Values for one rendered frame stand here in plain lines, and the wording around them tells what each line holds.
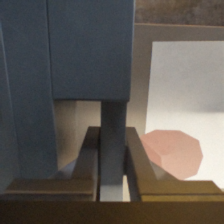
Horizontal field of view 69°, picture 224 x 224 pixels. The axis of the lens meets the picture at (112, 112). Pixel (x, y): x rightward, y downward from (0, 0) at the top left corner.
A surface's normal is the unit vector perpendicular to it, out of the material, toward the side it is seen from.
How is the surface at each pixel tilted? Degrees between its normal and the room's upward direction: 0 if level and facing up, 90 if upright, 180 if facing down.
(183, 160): 16
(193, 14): 0
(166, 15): 0
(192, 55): 0
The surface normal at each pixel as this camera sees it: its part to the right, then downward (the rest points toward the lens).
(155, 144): -0.28, -0.38
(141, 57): 0.02, 0.25
